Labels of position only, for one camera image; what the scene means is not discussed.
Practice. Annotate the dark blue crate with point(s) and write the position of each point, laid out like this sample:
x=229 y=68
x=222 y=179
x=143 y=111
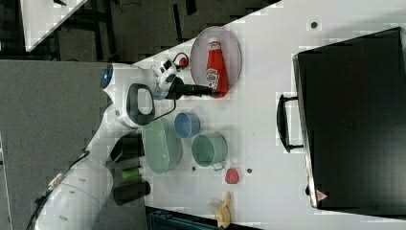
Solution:
x=163 y=220

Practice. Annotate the green metal mug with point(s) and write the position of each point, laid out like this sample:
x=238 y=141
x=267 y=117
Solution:
x=210 y=150

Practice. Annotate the red ketchup bottle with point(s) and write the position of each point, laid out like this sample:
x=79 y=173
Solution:
x=216 y=73

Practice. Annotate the blue small bowl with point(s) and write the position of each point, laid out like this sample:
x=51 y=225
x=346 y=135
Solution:
x=186 y=125

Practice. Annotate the lilac round plate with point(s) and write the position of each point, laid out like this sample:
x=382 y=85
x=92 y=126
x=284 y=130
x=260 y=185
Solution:
x=230 y=51

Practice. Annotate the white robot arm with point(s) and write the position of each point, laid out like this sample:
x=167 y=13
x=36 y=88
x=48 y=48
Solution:
x=75 y=196

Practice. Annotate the red strawberry toy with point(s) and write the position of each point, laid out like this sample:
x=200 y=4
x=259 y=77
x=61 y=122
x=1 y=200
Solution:
x=183 y=62

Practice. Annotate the black toaster oven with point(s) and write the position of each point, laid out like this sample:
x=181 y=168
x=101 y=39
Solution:
x=352 y=106

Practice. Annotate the green perforated colander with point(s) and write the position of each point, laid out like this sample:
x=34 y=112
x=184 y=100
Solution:
x=163 y=147

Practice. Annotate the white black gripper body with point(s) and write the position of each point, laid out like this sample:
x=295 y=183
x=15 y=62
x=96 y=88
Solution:
x=166 y=81

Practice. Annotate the peeled banana toy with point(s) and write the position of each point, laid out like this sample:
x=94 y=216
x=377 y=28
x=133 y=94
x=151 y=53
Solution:
x=221 y=211

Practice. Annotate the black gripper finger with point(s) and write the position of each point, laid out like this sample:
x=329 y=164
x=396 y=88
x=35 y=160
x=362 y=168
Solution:
x=197 y=90

